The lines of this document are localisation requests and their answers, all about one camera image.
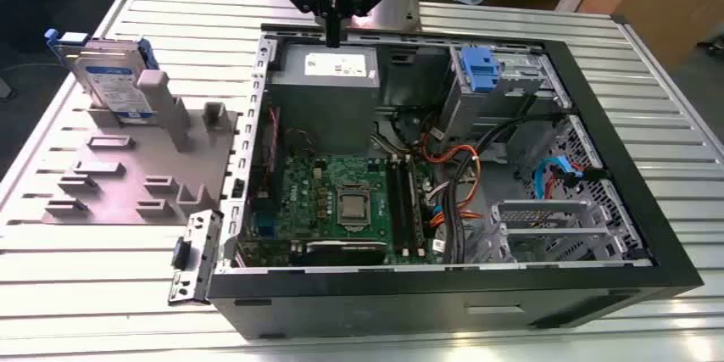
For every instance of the green motherboard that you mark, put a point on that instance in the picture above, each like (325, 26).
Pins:
(305, 175)

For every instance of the grey power supply unit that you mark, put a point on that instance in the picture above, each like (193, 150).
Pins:
(323, 116)

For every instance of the metal drive cage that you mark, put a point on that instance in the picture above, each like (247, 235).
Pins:
(469, 116)

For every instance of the blue drive latch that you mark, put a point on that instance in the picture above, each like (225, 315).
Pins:
(479, 69)

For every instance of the metal slot bracket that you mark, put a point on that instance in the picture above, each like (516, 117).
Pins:
(197, 252)

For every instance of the black chair caster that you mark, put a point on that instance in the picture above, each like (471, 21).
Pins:
(715, 46)

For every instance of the metal disk bay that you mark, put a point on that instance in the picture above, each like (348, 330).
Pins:
(543, 231)

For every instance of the black chair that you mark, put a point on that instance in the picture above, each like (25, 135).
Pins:
(23, 40)

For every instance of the hard disk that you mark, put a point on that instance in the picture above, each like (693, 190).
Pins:
(113, 82)

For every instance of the black graphics card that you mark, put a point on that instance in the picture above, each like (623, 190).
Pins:
(339, 252)

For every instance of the grey parts rack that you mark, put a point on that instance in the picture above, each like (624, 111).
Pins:
(147, 158)

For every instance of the CPU socket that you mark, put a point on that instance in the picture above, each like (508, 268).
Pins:
(355, 187)

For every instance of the silver CPU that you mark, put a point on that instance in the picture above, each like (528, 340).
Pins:
(355, 209)

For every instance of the black RAM slot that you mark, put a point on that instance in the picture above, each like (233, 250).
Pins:
(415, 209)
(399, 205)

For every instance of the black PC case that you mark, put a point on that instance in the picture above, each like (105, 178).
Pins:
(396, 307)

